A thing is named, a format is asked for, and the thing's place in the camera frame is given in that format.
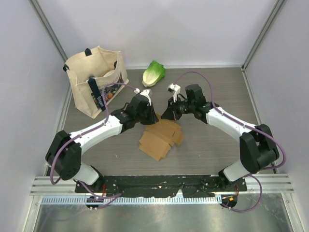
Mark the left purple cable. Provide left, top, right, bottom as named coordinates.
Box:
left=49, top=82, right=140, bottom=210

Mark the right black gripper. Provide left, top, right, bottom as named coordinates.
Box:
left=161, top=96, right=195, bottom=121

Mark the white slotted cable duct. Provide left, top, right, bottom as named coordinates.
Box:
left=41, top=195, right=222, bottom=205

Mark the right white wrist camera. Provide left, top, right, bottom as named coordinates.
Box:
left=167, top=83, right=181, bottom=102

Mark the white item inside bag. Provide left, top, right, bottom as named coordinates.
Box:
left=104, top=70, right=115, bottom=77

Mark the beige canvas tote bag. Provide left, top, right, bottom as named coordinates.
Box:
left=63, top=46, right=129, bottom=118

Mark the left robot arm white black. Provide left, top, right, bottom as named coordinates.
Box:
left=45, top=90, right=158, bottom=193

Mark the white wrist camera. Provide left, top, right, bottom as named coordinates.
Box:
left=134, top=88, right=152, bottom=105
left=167, top=83, right=181, bottom=102

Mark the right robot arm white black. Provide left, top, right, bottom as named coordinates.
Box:
left=161, top=84, right=279, bottom=191

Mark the green lettuce head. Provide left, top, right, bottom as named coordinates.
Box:
left=142, top=60, right=166, bottom=87

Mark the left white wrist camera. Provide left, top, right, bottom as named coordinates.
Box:
left=134, top=88, right=152, bottom=105

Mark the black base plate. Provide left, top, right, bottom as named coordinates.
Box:
left=87, top=174, right=247, bottom=198

